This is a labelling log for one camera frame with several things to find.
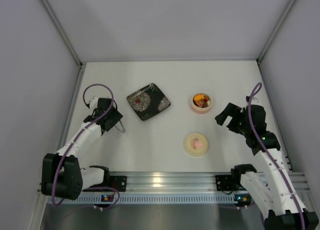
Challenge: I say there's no red bacon piece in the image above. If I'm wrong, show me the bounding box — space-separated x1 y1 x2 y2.
195 101 203 107

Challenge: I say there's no orange fish-shaped food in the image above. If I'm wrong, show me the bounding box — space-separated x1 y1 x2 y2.
193 94 204 101

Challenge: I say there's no cream lid pink knob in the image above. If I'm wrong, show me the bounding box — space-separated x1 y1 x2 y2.
184 133 209 157

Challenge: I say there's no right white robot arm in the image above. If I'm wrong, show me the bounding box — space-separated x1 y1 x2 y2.
215 103 320 229

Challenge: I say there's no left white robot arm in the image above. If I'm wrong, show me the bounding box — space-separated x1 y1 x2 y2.
40 97 123 200

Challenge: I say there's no cream pink round bowl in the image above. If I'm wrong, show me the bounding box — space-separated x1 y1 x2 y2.
190 92 213 114

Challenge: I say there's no black floral square plate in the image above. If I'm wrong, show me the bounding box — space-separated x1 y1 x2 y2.
126 83 171 121

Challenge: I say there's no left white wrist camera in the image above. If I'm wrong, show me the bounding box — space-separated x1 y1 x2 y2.
86 96 99 109

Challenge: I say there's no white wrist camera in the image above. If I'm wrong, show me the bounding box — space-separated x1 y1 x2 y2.
86 96 99 109
246 96 262 106

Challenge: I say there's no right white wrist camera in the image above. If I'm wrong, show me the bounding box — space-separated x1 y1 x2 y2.
246 96 262 106

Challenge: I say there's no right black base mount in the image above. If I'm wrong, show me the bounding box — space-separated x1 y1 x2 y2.
215 174 240 192

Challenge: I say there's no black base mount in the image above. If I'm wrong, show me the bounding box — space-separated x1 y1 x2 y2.
100 175 127 192
215 174 240 192

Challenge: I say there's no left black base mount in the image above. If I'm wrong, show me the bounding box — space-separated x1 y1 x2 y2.
100 175 127 192

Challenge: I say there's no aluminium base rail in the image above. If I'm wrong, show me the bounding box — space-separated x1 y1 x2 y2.
37 171 311 193

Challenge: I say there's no slotted grey cable duct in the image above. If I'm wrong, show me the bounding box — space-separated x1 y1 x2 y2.
63 192 253 205

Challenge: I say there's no right aluminium frame post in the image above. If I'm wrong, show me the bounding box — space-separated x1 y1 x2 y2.
256 0 297 66

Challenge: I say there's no aluminium frame post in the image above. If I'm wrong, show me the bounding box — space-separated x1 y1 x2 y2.
256 0 297 66
39 0 83 68

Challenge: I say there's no left aluminium frame post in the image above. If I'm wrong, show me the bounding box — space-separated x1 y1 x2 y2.
39 0 83 68

